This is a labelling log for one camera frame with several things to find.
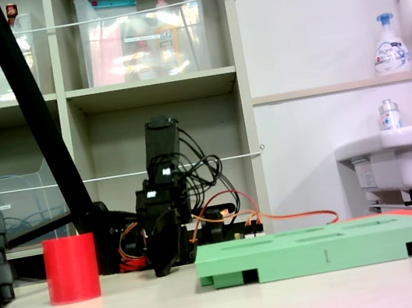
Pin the brown bottle with cap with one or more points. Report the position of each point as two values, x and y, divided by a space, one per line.
11 12

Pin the red cylinder block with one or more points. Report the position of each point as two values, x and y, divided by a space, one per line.
72 269

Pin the white blue soap pump bottle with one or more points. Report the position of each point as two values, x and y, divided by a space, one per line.
390 52

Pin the green shape sorter board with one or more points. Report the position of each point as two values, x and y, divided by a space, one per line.
306 254

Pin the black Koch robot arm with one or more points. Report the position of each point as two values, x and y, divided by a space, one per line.
162 141

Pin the clear plastic file box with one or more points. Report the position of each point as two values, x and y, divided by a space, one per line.
36 178

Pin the small clear bottle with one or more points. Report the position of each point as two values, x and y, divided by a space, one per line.
389 117

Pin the large black tripod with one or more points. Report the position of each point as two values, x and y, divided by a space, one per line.
31 112

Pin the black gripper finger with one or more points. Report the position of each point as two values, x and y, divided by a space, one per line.
176 238
161 252

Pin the orange spray bottle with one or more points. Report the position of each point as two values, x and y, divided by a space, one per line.
167 38

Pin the beige shelf unit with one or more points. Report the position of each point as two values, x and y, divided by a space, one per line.
151 88

